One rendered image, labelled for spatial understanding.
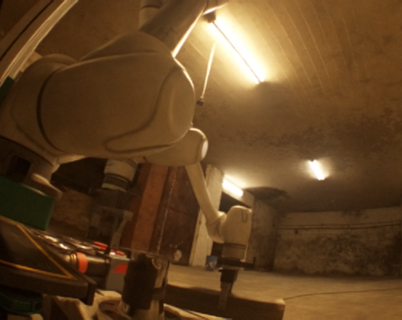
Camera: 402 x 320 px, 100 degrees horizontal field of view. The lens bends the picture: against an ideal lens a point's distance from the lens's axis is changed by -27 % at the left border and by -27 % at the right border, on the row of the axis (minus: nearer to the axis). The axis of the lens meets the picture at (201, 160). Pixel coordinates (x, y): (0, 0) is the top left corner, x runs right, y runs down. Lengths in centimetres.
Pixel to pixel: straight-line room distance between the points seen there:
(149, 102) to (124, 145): 7
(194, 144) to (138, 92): 34
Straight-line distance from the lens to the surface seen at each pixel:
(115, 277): 116
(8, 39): 64
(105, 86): 29
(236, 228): 87
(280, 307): 88
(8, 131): 43
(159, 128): 28
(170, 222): 566
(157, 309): 70
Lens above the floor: 43
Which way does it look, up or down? 23 degrees up
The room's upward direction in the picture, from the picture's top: 12 degrees clockwise
